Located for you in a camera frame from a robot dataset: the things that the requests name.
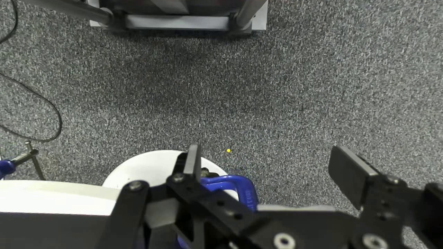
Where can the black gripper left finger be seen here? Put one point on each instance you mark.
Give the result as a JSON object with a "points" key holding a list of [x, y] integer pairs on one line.
{"points": [[194, 161]]}

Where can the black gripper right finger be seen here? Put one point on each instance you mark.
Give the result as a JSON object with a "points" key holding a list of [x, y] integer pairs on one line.
{"points": [[355, 178]]}

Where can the grey metal base frame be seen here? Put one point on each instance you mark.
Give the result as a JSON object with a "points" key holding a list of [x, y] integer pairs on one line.
{"points": [[175, 21]]}

